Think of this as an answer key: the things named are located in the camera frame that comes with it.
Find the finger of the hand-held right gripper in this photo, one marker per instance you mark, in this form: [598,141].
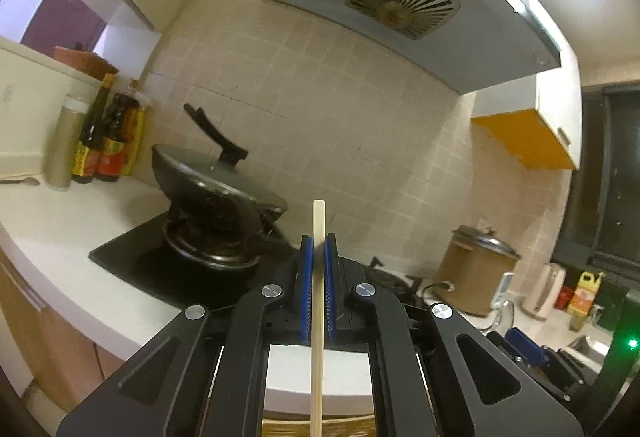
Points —
[525,349]

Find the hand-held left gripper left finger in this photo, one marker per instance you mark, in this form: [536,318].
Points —
[304,287]

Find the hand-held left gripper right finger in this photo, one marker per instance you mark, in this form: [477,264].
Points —
[331,287]

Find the wooden chopstick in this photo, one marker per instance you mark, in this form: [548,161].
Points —
[318,227]

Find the metal sink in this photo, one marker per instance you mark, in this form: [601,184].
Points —
[585,349]

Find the white electric kettle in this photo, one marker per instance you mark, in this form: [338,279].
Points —
[542,292]

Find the yellow oil bottle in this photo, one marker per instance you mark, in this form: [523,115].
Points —
[585,299]

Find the brown rice cooker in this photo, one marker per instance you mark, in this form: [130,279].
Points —
[470,277]

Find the black wok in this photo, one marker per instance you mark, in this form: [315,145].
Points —
[200,202]

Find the black gas stove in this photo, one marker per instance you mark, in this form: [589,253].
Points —
[135,262]

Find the dark window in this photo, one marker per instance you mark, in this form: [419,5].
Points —
[600,177]

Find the yellow upper cabinet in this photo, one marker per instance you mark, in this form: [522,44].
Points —
[530,137]

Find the large dark sauce bottle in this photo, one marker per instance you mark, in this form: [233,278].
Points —
[117,137]

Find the slim dark sauce bottle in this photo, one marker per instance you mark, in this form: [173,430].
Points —
[90,142]

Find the beige canister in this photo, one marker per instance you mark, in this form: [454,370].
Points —
[65,147]

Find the metal utensil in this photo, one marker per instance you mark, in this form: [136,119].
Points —
[22,181]

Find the wicker basket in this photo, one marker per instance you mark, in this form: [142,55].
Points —
[82,59]

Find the maroon door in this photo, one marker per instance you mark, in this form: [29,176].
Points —
[60,22]

